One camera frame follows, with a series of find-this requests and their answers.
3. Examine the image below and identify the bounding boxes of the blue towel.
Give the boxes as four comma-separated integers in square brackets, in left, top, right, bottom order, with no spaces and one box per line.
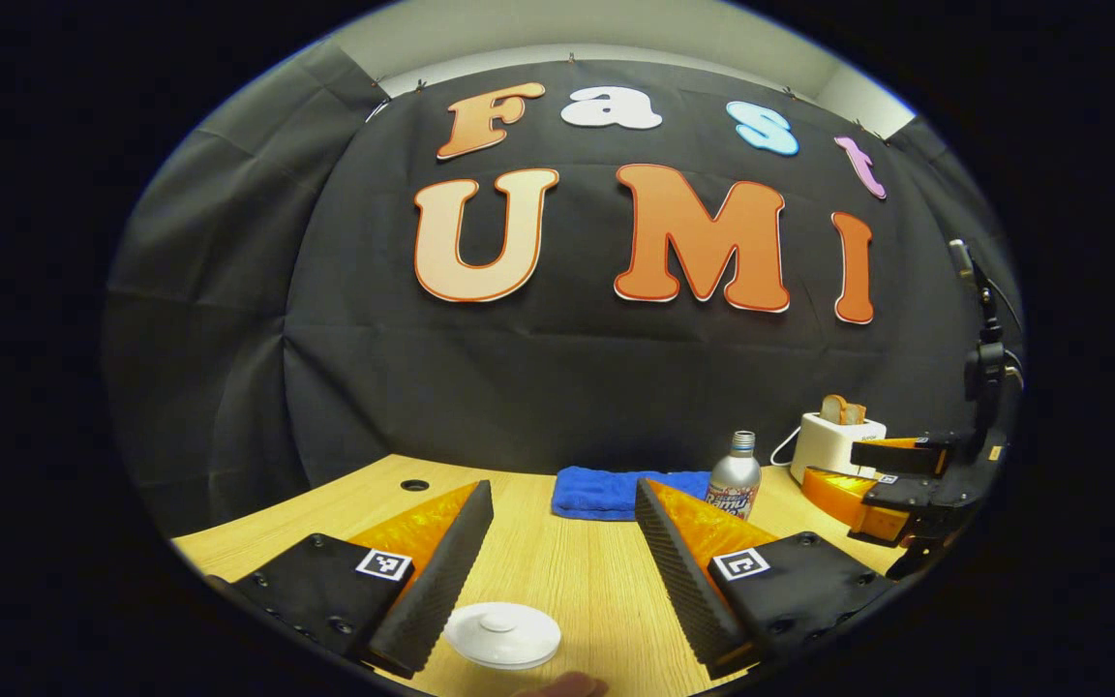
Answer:
[552,466,713,522]

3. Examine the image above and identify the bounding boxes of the silver water bottle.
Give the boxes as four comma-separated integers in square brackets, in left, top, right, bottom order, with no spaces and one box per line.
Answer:
[706,431,763,522]

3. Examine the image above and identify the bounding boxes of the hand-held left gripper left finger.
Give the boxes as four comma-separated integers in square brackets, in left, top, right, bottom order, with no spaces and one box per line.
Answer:
[207,479,496,681]

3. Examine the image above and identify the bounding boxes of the black backdrop cloth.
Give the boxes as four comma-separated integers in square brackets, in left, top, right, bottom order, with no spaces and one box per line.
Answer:
[103,44,1018,543]

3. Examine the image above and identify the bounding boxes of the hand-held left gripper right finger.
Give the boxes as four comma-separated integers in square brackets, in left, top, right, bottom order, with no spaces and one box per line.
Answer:
[635,476,897,681]

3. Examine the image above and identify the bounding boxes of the white teacup lid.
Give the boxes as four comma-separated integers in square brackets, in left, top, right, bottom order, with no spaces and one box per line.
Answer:
[443,600,562,671]

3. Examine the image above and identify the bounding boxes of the white toaster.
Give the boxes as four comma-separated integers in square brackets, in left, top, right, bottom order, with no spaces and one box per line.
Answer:
[790,411,888,487]

